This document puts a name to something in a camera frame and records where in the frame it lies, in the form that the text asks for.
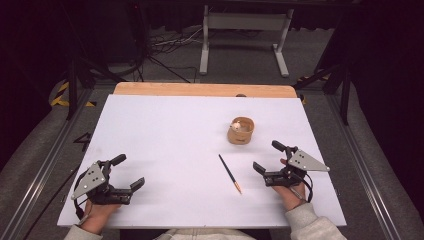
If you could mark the person's left hand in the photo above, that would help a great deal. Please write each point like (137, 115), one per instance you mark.
(96, 216)

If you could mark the tan bear pen holder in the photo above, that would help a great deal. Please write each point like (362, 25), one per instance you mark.
(240, 135)

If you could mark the black tripod stand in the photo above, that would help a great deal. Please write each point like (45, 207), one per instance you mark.
(73, 86)
(343, 90)

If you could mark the aluminium floor rail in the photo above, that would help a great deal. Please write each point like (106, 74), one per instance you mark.
(363, 170)
(43, 170)

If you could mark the person's light sweater torso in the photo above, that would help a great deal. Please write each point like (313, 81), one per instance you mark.
(203, 234)

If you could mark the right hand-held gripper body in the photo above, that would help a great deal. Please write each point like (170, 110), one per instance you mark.
(305, 161)

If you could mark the black pen with orange end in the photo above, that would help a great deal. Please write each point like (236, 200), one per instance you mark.
(229, 172)

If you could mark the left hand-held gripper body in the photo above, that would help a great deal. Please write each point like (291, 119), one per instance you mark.
(95, 181)

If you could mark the person's right hand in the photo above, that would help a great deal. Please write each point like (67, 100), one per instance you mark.
(290, 196)

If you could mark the white metal stand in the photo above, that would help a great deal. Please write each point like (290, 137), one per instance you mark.
(245, 21)

